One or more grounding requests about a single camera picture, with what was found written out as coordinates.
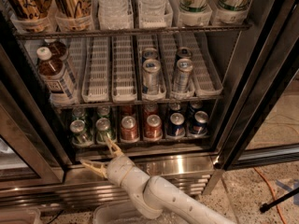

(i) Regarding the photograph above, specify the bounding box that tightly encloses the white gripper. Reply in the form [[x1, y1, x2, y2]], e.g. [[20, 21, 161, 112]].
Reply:
[[80, 137, 150, 200]]

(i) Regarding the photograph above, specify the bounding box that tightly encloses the green can column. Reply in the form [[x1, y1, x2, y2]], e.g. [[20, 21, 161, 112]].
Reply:
[[95, 118, 116, 144], [96, 105, 112, 119]]

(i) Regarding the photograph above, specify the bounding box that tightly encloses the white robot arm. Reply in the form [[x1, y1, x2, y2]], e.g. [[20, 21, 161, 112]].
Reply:
[[80, 137, 235, 224]]

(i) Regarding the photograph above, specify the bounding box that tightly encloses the red can front left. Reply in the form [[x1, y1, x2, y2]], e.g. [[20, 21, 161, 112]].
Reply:
[[121, 116, 139, 142]]

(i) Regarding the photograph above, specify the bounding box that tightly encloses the red can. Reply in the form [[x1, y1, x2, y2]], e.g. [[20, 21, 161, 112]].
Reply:
[[121, 116, 139, 142], [144, 104, 159, 117], [145, 115, 163, 140]]

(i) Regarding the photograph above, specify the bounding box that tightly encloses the green can front left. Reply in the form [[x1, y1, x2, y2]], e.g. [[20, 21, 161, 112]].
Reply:
[[70, 119, 93, 147]]

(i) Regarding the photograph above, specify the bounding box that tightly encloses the red can front right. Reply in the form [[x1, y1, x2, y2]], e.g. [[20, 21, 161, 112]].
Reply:
[[145, 115, 163, 140]]

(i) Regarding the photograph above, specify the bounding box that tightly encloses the green can rear left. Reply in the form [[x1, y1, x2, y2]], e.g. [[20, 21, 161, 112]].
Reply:
[[72, 107, 90, 125]]

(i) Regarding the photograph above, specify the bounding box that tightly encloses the red can rear right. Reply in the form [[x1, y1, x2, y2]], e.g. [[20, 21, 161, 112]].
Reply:
[[144, 104, 159, 117]]

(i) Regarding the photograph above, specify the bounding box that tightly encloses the blue can front left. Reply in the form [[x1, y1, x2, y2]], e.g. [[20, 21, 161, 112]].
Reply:
[[167, 113, 185, 138]]

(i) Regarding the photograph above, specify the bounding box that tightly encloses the blue can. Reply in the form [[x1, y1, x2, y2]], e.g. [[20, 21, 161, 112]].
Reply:
[[168, 103, 182, 114], [189, 111, 208, 135], [189, 101, 203, 112], [167, 113, 185, 138]]

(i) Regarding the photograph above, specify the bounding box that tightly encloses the blue can rear left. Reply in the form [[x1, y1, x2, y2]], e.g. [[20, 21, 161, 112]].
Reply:
[[168, 103, 182, 114]]

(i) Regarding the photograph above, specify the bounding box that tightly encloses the blue can front right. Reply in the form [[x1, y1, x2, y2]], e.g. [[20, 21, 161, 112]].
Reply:
[[189, 111, 208, 135]]

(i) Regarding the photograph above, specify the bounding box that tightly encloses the blue can rear right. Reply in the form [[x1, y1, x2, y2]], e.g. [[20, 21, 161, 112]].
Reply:
[[189, 101, 203, 112]]

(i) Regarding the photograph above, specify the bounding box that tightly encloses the silver tall can front left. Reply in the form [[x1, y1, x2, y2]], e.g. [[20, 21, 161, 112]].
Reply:
[[142, 59, 161, 95]]

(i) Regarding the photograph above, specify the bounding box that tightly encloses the silver tall can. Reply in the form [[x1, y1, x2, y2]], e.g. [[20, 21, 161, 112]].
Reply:
[[176, 47, 192, 61], [142, 48, 158, 62], [173, 59, 193, 93], [142, 59, 161, 95]]

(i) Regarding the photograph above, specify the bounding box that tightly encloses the steel fridge cabinet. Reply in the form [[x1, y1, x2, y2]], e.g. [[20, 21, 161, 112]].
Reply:
[[0, 0, 299, 213]]

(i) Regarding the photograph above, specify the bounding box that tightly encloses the silver tall can rear left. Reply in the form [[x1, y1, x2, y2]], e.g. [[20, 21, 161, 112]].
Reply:
[[142, 48, 158, 62]]

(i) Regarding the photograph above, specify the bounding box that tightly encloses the silver tall can front right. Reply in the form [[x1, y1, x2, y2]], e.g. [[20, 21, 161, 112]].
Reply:
[[173, 59, 193, 93]]

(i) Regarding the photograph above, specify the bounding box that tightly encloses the silver tall can rear right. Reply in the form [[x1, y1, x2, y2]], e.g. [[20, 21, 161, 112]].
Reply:
[[176, 47, 192, 61]]

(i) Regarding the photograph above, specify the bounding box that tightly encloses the fridge glass door right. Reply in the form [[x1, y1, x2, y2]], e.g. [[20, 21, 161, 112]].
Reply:
[[215, 0, 299, 170]]

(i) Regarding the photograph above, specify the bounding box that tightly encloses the clear plastic bin floor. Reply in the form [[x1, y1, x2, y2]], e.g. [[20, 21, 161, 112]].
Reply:
[[93, 201, 199, 224]]

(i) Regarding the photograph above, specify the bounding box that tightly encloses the brown tea bottle front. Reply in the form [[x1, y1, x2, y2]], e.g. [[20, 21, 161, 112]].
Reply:
[[36, 47, 75, 105]]

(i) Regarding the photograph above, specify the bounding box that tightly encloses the brown tea bottle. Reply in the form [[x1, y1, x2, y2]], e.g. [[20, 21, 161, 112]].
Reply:
[[45, 39, 77, 81], [36, 47, 75, 105]]

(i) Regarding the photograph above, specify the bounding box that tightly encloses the white empty tray left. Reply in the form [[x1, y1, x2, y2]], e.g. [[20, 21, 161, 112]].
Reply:
[[81, 37, 110, 103]]

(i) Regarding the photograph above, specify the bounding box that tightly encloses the white empty tray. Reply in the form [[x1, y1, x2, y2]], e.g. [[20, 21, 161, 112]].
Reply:
[[81, 37, 110, 103], [182, 33, 223, 97], [112, 35, 137, 103]]

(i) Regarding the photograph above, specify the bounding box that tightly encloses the white empty tray middle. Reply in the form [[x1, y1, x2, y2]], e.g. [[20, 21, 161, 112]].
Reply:
[[112, 35, 137, 103]]

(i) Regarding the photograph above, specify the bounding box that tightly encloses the clear plastic bin corner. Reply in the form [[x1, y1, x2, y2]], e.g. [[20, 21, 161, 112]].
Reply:
[[0, 209, 42, 224]]

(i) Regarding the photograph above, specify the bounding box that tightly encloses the brown tea bottle rear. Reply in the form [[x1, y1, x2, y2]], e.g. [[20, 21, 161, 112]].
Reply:
[[45, 39, 77, 81]]

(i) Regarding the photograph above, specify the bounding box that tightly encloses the white empty tray right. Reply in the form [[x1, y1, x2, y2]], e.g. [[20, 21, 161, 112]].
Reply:
[[182, 33, 223, 97]]

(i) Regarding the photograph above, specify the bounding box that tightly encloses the clear water bottle left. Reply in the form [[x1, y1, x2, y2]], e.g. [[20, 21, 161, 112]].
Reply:
[[98, 0, 129, 30]]

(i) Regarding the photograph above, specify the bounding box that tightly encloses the black tripod leg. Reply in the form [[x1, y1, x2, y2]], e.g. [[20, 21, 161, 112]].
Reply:
[[260, 188, 299, 213]]

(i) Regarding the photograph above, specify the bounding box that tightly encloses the orange cable on floor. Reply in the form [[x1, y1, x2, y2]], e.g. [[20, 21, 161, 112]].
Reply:
[[252, 166, 288, 224]]

